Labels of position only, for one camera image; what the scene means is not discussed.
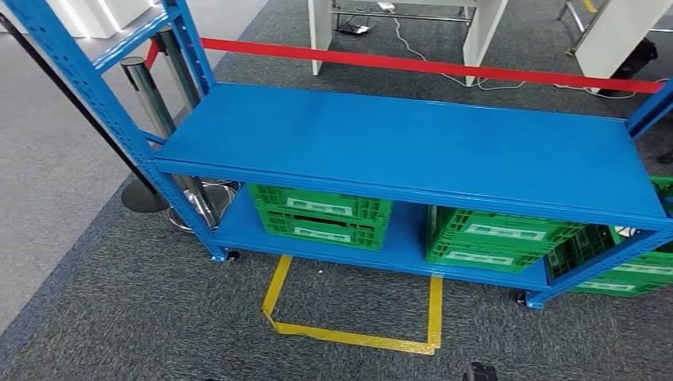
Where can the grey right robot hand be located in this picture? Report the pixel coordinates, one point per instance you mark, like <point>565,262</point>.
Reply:
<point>479,372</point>

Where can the blue metal shelf rack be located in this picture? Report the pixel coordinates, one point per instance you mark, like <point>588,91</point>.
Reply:
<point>420,147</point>

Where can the yellow floor tape outline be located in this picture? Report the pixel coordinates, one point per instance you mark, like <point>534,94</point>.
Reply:
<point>357,336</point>

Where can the red barrier belt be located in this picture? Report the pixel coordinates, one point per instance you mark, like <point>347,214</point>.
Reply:
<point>420,64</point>

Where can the black bag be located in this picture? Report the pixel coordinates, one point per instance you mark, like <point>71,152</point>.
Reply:
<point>633,63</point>

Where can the small black device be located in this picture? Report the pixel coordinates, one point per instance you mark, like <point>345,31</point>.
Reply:
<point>352,29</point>

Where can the black pole with round base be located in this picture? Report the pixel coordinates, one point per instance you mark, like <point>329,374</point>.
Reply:
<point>142,197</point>

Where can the chrome barrier stanchion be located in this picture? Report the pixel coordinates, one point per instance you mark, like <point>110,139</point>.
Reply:
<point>152,105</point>
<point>179,68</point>

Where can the white lit platform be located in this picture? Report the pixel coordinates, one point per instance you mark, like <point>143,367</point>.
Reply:
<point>100,16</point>

